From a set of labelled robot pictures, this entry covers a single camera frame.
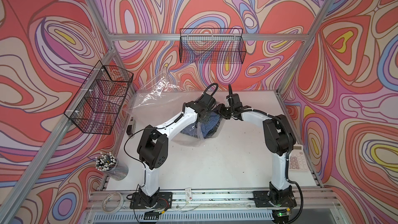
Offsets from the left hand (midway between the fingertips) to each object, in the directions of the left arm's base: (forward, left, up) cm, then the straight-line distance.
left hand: (203, 116), depth 91 cm
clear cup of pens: (-29, +44, +4) cm, 53 cm away
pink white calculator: (-22, -52, -11) cm, 57 cm away
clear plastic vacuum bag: (+25, +29, -11) cm, 40 cm away
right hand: (+7, -8, -7) cm, 12 cm away
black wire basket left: (-11, +49, +21) cm, 54 cm away
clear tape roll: (-44, +40, -12) cm, 61 cm away
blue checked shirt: (-4, -1, -7) cm, 8 cm away
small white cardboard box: (-39, +8, -12) cm, 42 cm away
